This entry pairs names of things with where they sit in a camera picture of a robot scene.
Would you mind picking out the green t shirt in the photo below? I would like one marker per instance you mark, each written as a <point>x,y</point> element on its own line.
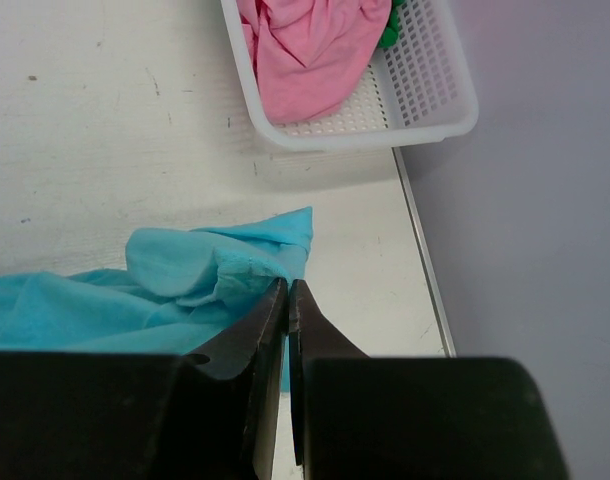
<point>390,33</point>

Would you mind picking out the pink t shirt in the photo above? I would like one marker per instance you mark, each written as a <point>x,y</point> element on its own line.
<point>309,56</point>

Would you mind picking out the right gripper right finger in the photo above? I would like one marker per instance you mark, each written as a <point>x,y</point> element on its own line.
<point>360,417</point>

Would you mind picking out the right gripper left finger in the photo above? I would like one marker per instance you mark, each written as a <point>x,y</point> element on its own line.
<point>208,414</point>

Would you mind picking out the white plastic basket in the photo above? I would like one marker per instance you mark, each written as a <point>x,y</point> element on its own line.
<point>419,91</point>

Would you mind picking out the turquoise t shirt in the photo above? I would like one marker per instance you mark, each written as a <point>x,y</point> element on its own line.
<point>178,289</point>

